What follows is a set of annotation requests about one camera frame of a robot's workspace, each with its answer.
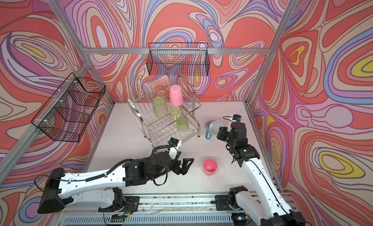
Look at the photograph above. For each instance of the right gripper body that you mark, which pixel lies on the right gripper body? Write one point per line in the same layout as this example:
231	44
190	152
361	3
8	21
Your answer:
225	135

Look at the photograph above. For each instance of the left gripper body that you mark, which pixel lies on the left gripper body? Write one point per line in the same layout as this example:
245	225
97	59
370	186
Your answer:
175	168

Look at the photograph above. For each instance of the blue ceramic mug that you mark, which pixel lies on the blue ceramic mug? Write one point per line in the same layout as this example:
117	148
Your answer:
212	128

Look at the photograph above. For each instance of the pink plastic cup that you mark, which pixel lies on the pink plastic cup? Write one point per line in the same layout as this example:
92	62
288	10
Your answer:
210	166
176	95

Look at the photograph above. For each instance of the green transparent cup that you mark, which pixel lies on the green transparent cup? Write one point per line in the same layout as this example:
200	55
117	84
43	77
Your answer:
182	125
160	108

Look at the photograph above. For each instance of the light green ceramic mug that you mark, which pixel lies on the light green ceramic mug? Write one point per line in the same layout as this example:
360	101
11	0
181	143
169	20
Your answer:
176	113

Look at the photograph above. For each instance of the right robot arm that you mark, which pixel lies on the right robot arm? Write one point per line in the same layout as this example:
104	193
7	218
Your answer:
271	209

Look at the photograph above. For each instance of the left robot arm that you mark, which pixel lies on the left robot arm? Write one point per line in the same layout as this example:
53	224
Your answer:
103	188

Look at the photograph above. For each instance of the steel two-tier dish rack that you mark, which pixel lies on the steel two-tier dish rack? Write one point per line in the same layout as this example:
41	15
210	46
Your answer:
159	120

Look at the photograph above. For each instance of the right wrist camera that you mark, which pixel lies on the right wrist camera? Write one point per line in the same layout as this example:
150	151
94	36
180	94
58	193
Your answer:
235	118

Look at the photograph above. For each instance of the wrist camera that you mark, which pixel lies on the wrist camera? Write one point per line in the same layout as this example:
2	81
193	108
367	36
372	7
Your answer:
235	118
173	151

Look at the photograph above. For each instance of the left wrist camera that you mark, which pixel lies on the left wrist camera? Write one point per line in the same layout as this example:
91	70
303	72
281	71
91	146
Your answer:
173	151

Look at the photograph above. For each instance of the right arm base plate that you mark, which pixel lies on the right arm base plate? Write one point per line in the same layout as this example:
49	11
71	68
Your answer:
224	203

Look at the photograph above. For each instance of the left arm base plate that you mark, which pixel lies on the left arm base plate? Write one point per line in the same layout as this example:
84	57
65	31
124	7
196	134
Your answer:
128	204

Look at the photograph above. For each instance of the black wire basket back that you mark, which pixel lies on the black wire basket back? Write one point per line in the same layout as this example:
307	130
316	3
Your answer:
183	58

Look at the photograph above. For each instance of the black wire basket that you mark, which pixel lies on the black wire basket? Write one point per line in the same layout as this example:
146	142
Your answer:
183	58
72	110

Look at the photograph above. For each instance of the black wire basket left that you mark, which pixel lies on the black wire basket left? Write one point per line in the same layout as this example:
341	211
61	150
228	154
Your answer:
72	110

